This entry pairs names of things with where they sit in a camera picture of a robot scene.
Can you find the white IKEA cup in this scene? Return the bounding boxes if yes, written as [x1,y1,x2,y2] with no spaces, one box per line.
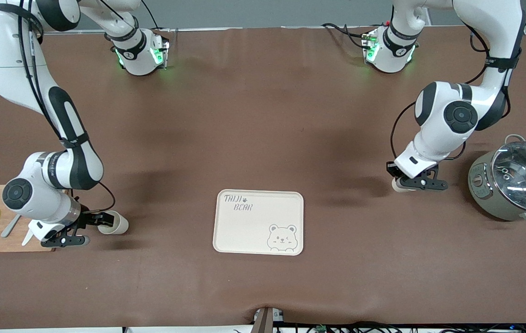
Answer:
[98,210,129,235]

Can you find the cream bear print tray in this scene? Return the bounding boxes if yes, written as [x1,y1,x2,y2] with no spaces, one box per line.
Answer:
[213,189,304,256]

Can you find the grey plastic knife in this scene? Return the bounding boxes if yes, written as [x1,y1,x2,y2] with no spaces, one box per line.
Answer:
[1,214,22,238]

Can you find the wooden cutting board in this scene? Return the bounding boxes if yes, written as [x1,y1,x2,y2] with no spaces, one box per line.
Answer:
[0,185,70,253]

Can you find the grey-green cooking pot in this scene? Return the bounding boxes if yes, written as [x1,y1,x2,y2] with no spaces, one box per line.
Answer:
[468,134,526,226]

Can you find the glass pot lid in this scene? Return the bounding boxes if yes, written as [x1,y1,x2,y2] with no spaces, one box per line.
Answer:
[491,141,526,213]

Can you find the brown table cover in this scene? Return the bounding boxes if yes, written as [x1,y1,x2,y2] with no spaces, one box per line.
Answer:
[0,25,526,330]

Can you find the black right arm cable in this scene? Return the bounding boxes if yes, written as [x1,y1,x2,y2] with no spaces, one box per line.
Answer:
[17,0,116,216]

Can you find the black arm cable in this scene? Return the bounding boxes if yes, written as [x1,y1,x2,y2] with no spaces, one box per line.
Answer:
[17,0,116,216]
[390,25,511,162]

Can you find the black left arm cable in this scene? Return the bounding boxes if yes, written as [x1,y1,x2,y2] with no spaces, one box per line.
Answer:
[390,25,511,162]

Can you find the black base cable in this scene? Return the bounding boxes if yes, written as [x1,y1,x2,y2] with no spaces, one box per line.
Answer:
[322,22,371,49]
[141,0,162,31]

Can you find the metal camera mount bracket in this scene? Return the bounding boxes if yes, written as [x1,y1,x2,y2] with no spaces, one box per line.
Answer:
[253,306,286,333]

